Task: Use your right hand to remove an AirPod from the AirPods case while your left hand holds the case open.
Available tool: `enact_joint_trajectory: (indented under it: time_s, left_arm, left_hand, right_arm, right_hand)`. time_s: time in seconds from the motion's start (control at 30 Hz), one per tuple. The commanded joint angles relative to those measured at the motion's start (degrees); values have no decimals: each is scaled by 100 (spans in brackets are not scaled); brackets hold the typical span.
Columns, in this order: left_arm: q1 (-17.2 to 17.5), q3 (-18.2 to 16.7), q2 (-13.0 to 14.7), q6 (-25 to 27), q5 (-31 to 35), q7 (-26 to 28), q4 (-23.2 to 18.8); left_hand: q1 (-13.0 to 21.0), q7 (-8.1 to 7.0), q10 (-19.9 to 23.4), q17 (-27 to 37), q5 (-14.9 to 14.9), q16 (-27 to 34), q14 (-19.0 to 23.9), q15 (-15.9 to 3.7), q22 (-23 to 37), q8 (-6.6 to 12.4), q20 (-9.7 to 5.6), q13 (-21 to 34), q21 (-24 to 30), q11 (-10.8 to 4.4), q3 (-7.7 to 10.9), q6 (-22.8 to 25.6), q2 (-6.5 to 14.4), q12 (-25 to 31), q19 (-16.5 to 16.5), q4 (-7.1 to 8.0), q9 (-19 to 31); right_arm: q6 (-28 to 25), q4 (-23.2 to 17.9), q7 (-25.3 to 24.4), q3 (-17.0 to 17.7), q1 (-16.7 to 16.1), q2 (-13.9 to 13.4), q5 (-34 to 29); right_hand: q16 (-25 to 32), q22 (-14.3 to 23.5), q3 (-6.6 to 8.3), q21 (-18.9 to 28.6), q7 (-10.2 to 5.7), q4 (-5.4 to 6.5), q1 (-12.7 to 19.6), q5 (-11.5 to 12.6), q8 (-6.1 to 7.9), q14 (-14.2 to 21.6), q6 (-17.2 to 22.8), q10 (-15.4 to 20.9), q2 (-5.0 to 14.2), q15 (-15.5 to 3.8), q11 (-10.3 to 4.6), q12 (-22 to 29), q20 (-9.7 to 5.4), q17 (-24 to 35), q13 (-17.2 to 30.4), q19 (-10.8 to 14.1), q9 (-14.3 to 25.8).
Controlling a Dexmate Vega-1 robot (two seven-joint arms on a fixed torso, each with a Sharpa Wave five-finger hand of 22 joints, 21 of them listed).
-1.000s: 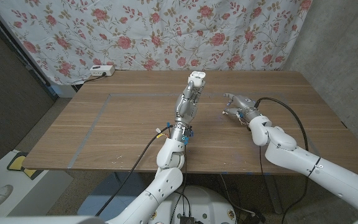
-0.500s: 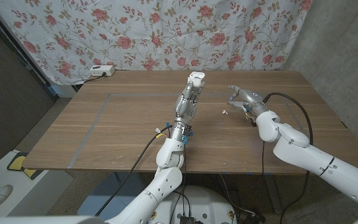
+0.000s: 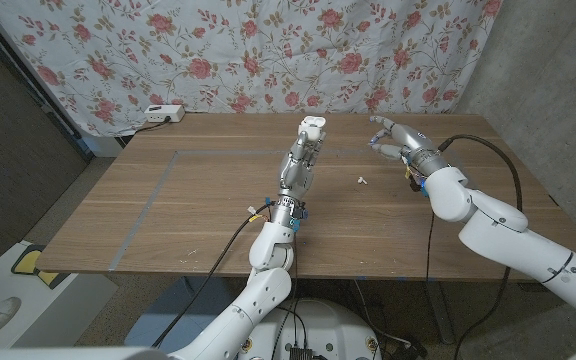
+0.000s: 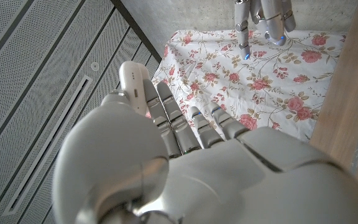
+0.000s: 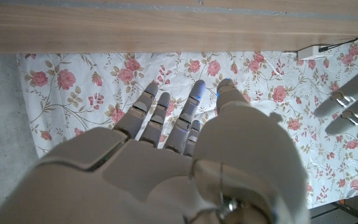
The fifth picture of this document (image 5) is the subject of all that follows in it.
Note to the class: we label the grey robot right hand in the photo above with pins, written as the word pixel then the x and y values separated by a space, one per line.
pixel 135 180

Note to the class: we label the white power strip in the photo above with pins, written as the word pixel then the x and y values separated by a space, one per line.
pixel 309 52

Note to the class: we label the floral backdrop cloth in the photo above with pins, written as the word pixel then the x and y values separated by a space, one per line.
pixel 89 71

